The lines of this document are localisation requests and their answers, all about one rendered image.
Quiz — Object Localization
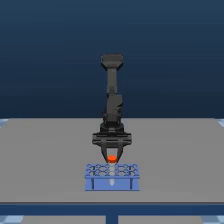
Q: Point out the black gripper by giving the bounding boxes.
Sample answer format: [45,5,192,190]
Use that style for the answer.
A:
[91,121,133,163]

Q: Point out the clear tube with orange cap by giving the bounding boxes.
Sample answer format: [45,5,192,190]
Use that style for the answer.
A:
[107,154,118,187]

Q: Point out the blue tube rack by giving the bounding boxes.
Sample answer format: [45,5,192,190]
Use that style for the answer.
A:
[84,162,141,192]

